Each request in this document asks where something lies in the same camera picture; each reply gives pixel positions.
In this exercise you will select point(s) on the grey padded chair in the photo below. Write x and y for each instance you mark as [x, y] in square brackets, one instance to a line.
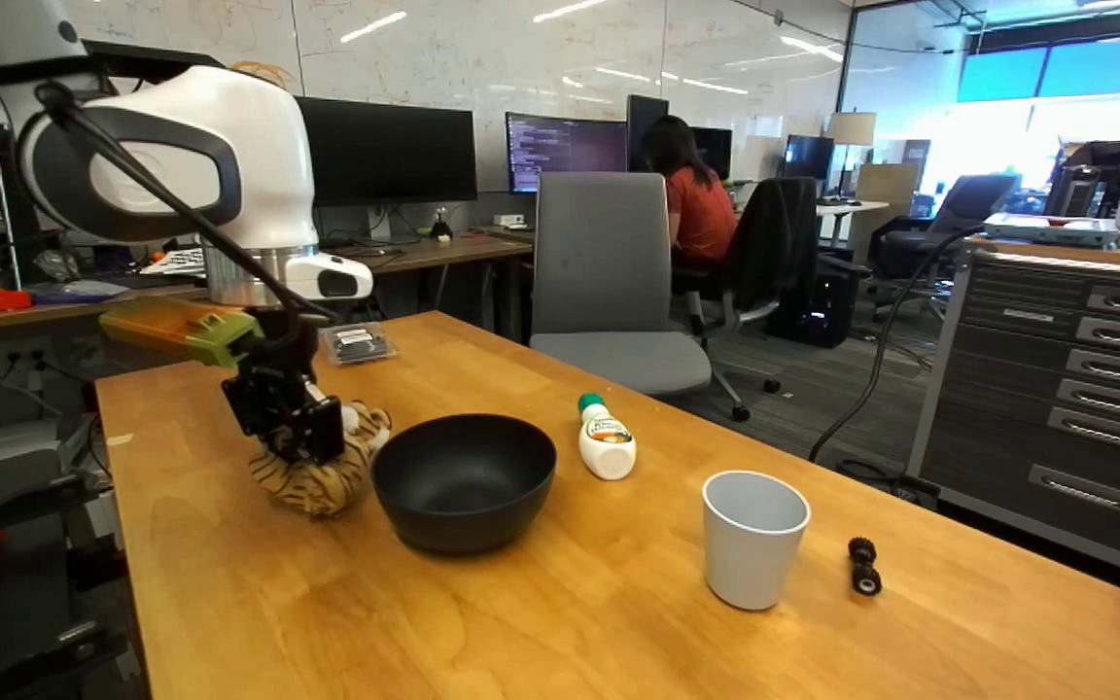
[604, 267]

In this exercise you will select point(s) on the seated person red shirt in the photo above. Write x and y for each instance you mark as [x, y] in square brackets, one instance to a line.
[701, 209]

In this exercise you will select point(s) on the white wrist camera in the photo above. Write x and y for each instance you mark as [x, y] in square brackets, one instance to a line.
[327, 277]

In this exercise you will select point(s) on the black computer tower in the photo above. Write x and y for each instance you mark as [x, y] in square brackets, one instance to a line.
[818, 299]

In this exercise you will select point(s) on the dark monitor behind person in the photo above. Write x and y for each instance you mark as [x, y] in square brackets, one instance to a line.
[713, 144]

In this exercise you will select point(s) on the white bottle green cap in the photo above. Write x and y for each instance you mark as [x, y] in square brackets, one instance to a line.
[607, 448]

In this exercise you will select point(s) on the black office chair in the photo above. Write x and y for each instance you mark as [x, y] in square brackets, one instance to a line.
[768, 253]

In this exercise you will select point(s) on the large black monitor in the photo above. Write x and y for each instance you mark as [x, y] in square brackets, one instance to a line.
[390, 153]

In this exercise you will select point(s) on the dark drawer tool cabinet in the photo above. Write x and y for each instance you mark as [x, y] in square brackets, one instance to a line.
[1067, 401]

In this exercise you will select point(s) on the white plastic cup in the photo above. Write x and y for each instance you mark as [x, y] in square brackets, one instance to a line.
[751, 551]

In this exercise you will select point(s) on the long wooden back desk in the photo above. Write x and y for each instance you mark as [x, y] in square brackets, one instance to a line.
[447, 253]

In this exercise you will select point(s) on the black bowl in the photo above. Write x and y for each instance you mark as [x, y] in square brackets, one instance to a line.
[463, 498]

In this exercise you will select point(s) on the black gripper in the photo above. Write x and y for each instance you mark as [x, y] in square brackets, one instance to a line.
[278, 356]

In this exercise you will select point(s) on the lit computer monitor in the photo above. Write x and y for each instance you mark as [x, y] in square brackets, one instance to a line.
[567, 153]

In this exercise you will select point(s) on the yellow-green box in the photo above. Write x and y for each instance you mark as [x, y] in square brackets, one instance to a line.
[223, 336]

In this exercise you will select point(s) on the small black double wheel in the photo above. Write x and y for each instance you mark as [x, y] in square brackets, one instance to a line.
[866, 565]

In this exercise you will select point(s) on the tiger plush toy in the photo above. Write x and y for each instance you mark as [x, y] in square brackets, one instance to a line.
[327, 493]

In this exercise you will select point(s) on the dark mesh office chair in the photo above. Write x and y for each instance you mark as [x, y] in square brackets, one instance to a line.
[941, 236]

